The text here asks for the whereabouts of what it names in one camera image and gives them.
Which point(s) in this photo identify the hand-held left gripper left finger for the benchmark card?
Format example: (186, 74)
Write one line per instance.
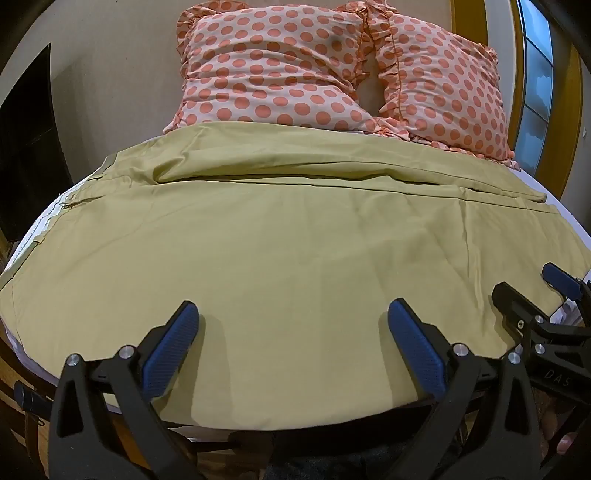
(171, 347)

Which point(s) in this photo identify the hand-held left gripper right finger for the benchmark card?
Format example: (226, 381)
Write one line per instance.
(418, 347)

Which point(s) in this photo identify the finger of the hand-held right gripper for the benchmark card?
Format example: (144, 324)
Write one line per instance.
(510, 300)
(561, 279)

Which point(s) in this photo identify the olive green bed sheet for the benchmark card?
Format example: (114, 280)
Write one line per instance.
(286, 258)

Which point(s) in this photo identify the person's right hand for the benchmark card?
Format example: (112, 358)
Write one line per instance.
(558, 434)

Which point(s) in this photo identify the white bed sheet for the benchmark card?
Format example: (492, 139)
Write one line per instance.
(538, 184)

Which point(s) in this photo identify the yellow framed window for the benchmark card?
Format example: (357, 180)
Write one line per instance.
(538, 60)

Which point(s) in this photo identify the small polka dot pillow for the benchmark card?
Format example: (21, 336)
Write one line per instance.
(443, 83)

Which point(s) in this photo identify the dark panel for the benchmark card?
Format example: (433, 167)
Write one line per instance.
(27, 152)

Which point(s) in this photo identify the large polka dot pillow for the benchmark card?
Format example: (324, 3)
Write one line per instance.
(272, 74)

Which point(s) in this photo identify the wooden bed frame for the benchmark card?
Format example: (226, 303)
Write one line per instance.
(21, 443)

